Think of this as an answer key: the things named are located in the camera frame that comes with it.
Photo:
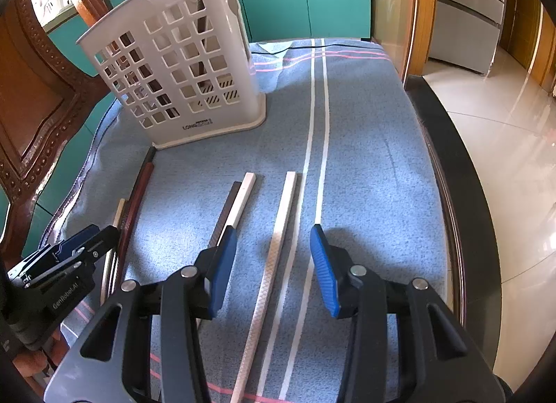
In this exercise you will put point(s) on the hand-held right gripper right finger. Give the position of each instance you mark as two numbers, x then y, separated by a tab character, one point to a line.
325	272

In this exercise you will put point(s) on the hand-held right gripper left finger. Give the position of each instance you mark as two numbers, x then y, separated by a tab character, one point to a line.
221	272

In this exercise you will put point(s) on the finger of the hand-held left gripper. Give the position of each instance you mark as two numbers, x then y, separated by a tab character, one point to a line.
104	240
80	238

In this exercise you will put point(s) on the reddish brown chopstick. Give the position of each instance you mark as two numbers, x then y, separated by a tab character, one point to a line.
134	207
83	3

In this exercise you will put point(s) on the white patterned chopstick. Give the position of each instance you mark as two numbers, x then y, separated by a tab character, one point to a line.
269	281

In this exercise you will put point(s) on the dark brown chopstick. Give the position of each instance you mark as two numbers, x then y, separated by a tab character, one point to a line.
226	216
200	20

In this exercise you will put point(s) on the plain white chopstick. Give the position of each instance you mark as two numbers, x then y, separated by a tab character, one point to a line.
243	203

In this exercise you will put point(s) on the grey plastic utensil basket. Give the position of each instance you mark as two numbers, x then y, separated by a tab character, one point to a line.
143	12

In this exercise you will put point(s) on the blue striped towel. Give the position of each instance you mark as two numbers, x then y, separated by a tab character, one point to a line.
369	168

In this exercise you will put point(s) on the carved wooden chair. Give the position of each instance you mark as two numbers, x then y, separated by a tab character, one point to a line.
34	103

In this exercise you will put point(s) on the wood framed glass door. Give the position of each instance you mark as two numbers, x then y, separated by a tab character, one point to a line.
391	7

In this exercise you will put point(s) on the silver refrigerator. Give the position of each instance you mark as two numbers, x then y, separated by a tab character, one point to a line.
469	16

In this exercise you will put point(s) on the brown wooden door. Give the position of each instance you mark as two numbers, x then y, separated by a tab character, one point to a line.
521	25

